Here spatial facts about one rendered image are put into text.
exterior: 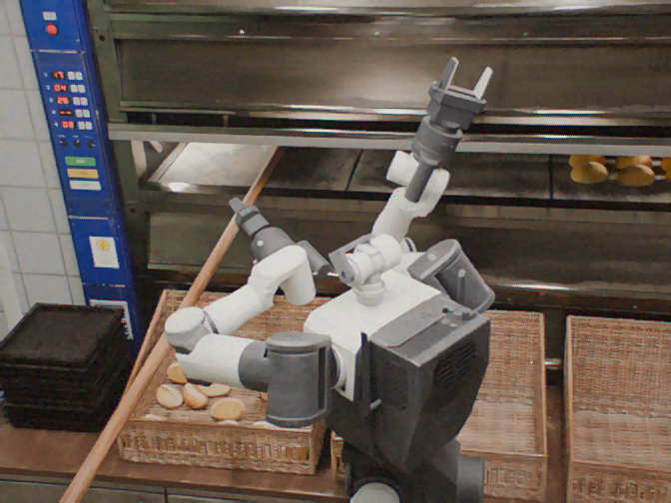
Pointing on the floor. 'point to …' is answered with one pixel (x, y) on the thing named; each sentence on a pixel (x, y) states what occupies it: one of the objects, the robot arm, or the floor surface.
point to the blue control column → (85, 228)
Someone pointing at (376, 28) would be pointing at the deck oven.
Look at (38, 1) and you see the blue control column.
